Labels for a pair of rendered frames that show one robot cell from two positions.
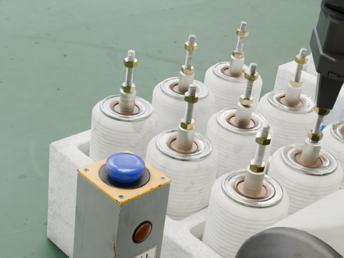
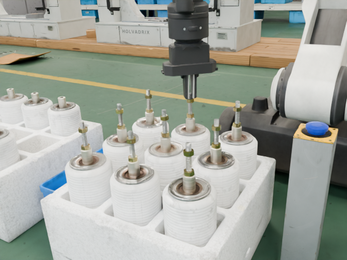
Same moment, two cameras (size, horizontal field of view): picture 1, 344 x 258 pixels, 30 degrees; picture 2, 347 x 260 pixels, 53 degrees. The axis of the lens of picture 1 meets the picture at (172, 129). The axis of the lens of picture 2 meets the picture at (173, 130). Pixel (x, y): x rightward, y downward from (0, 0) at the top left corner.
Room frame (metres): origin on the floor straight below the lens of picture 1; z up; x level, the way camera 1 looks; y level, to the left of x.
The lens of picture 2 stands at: (0.93, 0.57, 0.59)
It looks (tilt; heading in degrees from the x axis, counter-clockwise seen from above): 23 degrees down; 258
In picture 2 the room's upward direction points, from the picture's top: 2 degrees counter-clockwise
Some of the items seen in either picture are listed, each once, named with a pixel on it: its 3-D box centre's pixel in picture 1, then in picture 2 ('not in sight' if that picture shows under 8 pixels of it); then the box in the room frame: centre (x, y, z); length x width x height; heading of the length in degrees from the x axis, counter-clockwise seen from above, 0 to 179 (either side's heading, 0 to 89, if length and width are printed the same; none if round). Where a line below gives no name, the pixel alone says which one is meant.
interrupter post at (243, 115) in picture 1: (243, 113); (165, 143); (0.81, -0.10, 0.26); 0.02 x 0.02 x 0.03
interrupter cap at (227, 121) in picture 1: (241, 122); (166, 149); (0.81, -0.10, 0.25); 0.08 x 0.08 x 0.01
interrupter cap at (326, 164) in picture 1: (308, 159); (190, 129); (0.73, -0.19, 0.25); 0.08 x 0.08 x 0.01
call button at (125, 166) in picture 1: (125, 169); (316, 129); (0.55, 0.04, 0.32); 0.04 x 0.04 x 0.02
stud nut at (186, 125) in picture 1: (187, 123); (216, 145); (0.72, -0.02, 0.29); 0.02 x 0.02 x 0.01; 32
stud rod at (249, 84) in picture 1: (248, 88); (164, 126); (0.81, -0.10, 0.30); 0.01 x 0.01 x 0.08
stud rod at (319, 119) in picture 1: (318, 123); (190, 108); (0.73, -0.19, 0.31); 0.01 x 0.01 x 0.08
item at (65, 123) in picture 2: not in sight; (67, 133); (1.05, -0.48, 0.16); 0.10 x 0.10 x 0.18
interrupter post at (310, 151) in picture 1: (310, 151); (190, 125); (0.73, -0.19, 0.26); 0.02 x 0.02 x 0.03
